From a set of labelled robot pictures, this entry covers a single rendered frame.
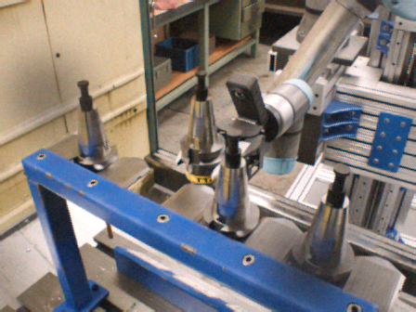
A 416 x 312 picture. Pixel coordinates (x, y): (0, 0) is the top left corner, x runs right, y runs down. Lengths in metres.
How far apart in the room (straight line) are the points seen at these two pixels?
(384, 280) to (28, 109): 0.79
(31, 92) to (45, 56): 0.09
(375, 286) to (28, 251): 0.81
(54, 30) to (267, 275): 0.74
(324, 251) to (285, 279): 0.05
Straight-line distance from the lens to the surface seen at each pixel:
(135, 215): 0.47
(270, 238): 0.46
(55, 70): 1.01
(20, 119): 0.98
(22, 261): 1.04
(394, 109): 1.20
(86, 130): 0.56
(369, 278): 0.44
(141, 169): 0.56
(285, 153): 0.85
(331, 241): 0.41
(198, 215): 0.48
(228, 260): 0.42
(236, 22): 3.75
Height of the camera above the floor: 1.54
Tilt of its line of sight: 34 degrees down
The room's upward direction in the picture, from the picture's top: straight up
